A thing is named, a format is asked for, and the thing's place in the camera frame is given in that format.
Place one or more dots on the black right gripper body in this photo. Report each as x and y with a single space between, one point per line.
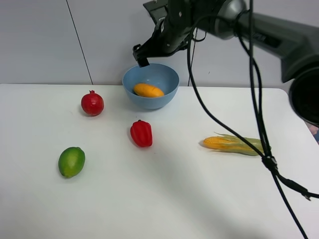
172 19

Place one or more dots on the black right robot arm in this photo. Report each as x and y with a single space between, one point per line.
295 44

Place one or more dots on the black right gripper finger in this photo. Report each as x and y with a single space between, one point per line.
143 61

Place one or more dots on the corn cob with husk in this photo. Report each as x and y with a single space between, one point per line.
228 144

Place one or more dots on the blue plastic bowl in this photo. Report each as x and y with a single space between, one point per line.
158 75

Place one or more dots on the pink object at table edge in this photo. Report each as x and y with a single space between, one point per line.
313 129

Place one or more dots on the red pomegranate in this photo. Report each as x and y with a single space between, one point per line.
92 104

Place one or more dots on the green lime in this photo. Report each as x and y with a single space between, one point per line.
71 162

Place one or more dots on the red bell pepper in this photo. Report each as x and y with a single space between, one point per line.
141 133

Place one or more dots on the orange mango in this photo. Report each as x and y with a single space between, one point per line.
147 90

